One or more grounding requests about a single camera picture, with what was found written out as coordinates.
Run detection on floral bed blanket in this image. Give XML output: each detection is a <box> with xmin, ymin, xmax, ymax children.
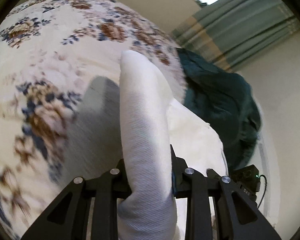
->
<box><xmin>0</xmin><ymin>0</ymin><xmax>186</xmax><ymax>239</ymax></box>

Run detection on right green curtain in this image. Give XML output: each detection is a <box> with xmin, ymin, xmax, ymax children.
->
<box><xmin>172</xmin><ymin>0</ymin><xmax>300</xmax><ymax>71</ymax></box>

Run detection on grey folded sweater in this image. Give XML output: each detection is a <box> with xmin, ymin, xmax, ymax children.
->
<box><xmin>61</xmin><ymin>76</ymin><xmax>122</xmax><ymax>185</ymax></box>

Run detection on white pants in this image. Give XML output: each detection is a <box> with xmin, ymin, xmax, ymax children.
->
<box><xmin>117</xmin><ymin>50</ymin><xmax>228</xmax><ymax>239</ymax></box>

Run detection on dark green plush blanket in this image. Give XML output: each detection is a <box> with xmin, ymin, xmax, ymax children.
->
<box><xmin>177</xmin><ymin>48</ymin><xmax>262</xmax><ymax>171</ymax></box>

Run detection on white headboard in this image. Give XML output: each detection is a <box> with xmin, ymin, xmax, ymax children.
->
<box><xmin>256</xmin><ymin>101</ymin><xmax>281</xmax><ymax>228</ymax></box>

